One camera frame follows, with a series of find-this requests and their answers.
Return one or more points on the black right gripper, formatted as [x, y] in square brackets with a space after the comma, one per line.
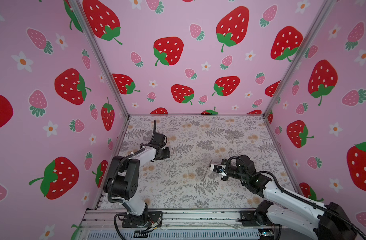
[223, 178]

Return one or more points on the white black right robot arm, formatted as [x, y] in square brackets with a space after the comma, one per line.
[286, 208]

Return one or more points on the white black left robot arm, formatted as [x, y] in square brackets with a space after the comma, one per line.
[122, 179]

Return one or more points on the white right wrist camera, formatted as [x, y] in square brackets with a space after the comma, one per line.
[220, 169]

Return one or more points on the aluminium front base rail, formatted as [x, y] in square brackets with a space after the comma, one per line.
[176, 219]

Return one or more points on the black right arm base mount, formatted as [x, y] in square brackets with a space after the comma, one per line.
[257, 217]

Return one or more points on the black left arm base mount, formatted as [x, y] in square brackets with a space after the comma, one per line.
[147, 220]

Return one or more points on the grey slotted cable duct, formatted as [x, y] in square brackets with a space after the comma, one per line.
[193, 235]

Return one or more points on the left aluminium corner post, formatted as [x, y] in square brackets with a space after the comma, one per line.
[91, 38]

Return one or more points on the aluminium corner post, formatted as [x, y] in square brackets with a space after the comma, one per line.
[317, 23]
[91, 38]

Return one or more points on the right aluminium corner post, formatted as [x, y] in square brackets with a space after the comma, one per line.
[317, 23]

